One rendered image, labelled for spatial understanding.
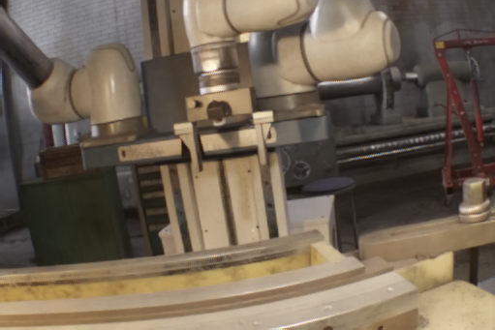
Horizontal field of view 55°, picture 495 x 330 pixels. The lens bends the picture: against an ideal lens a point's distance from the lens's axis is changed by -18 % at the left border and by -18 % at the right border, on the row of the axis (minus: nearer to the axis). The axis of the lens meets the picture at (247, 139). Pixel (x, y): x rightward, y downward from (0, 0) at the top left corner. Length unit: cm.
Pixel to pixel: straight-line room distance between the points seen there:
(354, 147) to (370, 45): 489
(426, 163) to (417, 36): 245
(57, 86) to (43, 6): 686
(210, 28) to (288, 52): 28
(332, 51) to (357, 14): 11
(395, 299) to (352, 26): 84
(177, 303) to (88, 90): 105
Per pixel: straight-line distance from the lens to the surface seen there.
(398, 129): 619
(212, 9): 107
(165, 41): 160
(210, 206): 165
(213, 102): 107
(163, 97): 156
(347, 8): 123
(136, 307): 50
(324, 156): 584
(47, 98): 154
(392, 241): 58
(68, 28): 813
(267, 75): 133
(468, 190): 59
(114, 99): 145
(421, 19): 820
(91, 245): 329
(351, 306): 47
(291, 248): 65
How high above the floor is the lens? 126
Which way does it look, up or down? 5 degrees down
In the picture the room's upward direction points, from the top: 8 degrees counter-clockwise
